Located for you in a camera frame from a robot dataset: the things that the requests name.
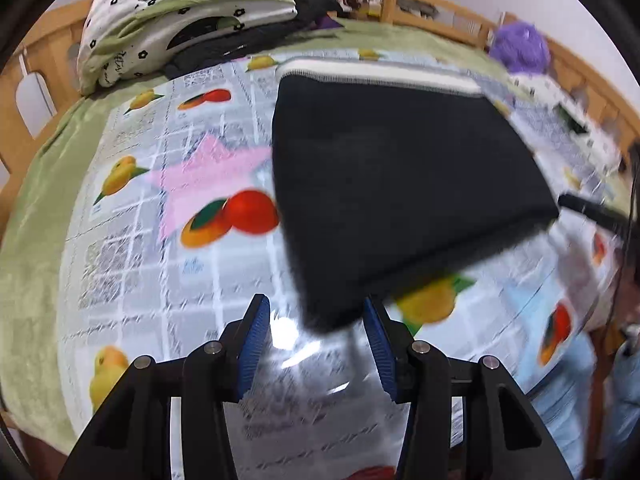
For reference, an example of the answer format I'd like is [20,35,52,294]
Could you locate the wooden bed frame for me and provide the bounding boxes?
[0,0,640,231]

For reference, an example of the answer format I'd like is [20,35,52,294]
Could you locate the folded flower-print quilt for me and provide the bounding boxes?
[77,0,298,96]

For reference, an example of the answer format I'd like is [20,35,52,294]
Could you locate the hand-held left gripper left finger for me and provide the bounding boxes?
[59,294,272,480]

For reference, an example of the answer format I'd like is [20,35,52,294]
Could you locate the purple plush toy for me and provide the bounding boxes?
[489,20,551,75]

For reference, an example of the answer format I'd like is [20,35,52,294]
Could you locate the black pants with white waistband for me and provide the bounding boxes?
[270,57,561,333]

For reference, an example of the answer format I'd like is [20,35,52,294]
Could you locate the green blanket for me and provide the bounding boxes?
[0,17,516,456]

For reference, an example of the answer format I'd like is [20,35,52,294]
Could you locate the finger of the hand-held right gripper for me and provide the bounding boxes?
[557,192,631,233]

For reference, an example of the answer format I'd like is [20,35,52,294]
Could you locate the light blue cloth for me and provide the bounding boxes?
[520,332,598,476]

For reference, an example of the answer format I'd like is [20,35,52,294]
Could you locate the fruit-print plastic sheet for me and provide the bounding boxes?
[57,47,631,480]

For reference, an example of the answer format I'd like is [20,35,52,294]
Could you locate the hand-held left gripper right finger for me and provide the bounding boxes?
[362,296,576,480]

